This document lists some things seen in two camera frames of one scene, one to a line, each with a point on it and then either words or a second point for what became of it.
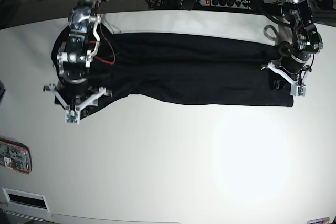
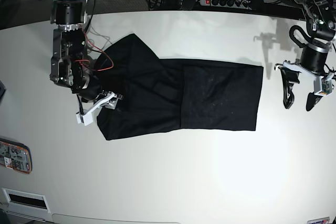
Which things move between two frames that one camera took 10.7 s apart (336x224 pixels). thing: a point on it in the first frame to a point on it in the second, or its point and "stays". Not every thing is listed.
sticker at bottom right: (325, 220) stays
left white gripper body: (73, 116) to (107, 99)
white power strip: (209, 1) stays
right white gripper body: (296, 89) to (323, 83)
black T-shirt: (178, 68) to (161, 95)
